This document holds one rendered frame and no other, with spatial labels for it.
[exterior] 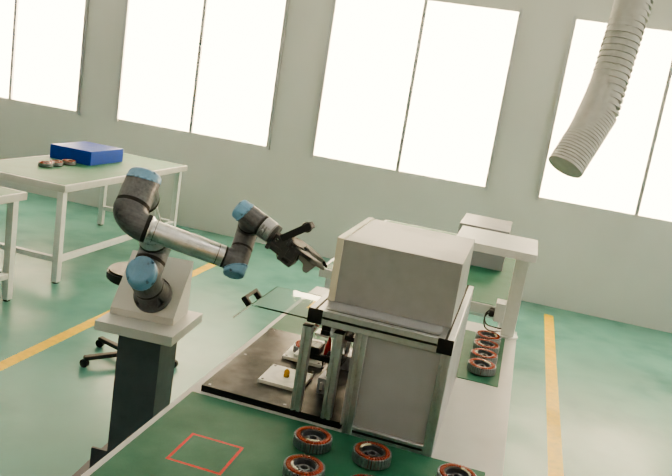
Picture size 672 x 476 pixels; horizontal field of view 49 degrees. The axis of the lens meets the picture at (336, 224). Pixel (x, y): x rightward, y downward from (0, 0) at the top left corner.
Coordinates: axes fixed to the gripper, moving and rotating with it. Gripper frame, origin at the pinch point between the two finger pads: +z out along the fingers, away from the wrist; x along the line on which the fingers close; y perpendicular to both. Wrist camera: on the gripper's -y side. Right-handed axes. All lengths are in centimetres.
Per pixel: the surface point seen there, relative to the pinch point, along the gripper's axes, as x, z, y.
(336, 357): 24.3, 22.1, 13.0
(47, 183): -219, -221, 153
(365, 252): 14.6, 10.2, -16.2
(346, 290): 14.6, 12.2, -2.7
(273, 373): 4.2, 7.6, 41.1
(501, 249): -80, 49, -24
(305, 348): 24.3, 12.8, 16.9
